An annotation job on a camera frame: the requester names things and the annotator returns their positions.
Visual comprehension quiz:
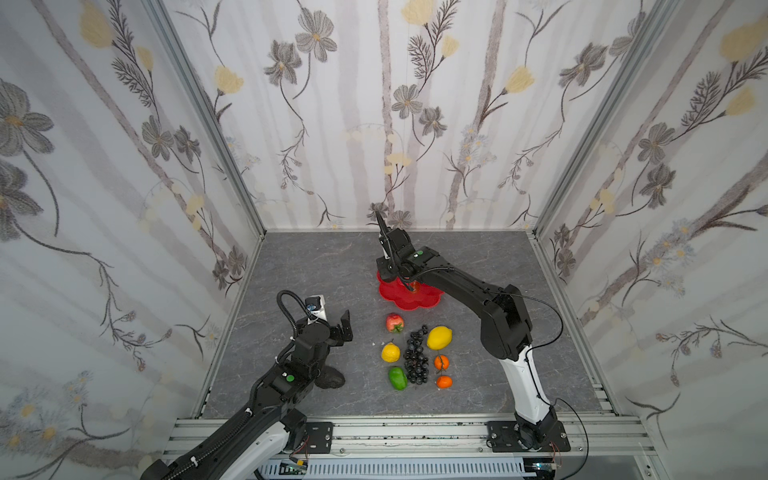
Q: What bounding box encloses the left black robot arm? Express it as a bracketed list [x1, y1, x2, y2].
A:
[141, 311, 353, 479]

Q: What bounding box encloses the orange fake tangerine lower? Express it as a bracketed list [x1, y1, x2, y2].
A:
[435, 375, 453, 389]

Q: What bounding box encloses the aluminium mounting rail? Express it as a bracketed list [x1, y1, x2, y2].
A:
[161, 413, 655, 463]

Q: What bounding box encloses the white perforated cable duct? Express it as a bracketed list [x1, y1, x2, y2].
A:
[259, 458, 536, 479]

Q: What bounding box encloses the red flower-shaped fruit bowl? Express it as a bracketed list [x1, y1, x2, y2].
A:
[377, 273, 443, 311]

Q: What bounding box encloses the orange fake tangerine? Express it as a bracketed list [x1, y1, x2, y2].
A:
[433, 355, 450, 371]
[435, 375, 453, 389]

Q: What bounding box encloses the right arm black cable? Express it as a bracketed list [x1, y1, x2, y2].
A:
[509, 292, 591, 480]

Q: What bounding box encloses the red fake apple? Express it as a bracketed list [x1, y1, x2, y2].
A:
[385, 313, 405, 333]

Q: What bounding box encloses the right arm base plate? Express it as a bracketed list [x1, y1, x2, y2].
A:
[486, 421, 571, 453]

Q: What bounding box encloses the dark fake avocado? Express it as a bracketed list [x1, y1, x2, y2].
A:
[315, 366, 346, 390]

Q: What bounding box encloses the yellow fake pear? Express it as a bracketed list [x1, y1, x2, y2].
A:
[381, 342, 401, 363]

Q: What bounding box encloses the black fake grape bunch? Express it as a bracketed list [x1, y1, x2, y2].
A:
[403, 325, 429, 385]

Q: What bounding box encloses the orange fake tangerine upper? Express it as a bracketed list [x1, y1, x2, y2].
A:
[433, 355, 450, 371]

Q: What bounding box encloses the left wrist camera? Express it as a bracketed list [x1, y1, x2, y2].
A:
[304, 295, 327, 323]

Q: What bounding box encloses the yellow fake lemon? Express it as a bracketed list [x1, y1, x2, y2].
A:
[427, 326, 453, 351]

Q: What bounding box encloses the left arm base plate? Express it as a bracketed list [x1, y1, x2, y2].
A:
[294, 422, 334, 455]

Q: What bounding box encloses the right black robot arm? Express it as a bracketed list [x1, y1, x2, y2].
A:
[377, 230, 558, 450]

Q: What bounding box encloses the green fake lime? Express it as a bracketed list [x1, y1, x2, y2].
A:
[388, 367, 408, 391]

